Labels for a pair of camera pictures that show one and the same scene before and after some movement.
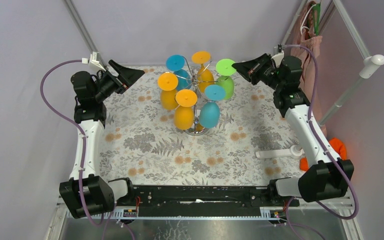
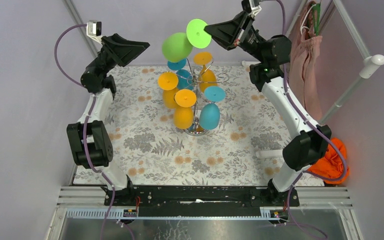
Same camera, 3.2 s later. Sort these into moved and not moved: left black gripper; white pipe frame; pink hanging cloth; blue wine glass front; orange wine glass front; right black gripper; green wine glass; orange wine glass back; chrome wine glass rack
Moved: right black gripper; left black gripper; green wine glass
Not moved: blue wine glass front; orange wine glass front; chrome wine glass rack; orange wine glass back; pink hanging cloth; white pipe frame
